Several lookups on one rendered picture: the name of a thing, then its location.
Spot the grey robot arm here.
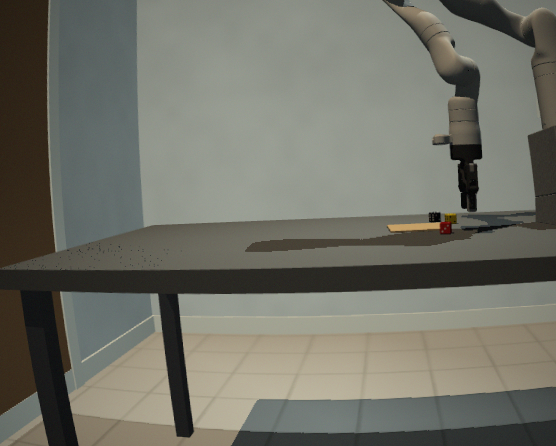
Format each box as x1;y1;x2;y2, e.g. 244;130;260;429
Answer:
383;0;556;145

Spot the orange square mat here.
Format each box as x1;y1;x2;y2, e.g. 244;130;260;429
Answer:
387;223;440;233

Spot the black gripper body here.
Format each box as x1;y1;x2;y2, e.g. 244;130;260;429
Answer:
450;144;482;180

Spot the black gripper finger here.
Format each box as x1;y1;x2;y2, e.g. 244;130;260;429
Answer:
458;164;468;209
459;163;479;212

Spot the red die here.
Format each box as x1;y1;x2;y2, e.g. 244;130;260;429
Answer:
440;222;452;234

